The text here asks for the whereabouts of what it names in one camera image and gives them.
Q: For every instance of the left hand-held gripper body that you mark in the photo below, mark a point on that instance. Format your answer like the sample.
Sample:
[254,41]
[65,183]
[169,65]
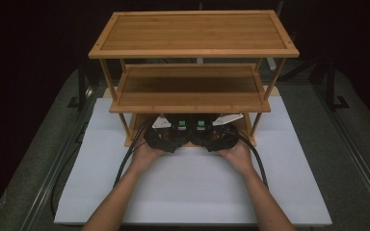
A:
[162,138]

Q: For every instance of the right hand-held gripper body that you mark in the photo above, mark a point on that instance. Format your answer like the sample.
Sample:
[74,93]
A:
[223,138]

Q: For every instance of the three-tier wooden shelf rack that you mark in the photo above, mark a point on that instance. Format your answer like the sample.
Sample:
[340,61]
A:
[192,32]

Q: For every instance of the person's right hand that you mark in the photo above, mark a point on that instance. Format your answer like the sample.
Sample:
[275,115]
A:
[239,157]

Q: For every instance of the person's left hand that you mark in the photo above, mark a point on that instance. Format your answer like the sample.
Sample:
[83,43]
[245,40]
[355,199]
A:
[143,159]

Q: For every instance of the white foam board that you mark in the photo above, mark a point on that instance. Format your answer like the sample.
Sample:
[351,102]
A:
[189,179]

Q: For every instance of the tan wooden board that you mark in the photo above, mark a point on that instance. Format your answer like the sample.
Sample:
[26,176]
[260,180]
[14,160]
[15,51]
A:
[274,90]

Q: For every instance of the black metal stand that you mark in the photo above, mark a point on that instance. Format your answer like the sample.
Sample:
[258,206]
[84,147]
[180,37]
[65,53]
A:
[331,86]
[81,86]

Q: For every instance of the aluminium rail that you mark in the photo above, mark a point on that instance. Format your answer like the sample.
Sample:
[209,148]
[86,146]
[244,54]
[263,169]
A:
[54,170]
[353,154]

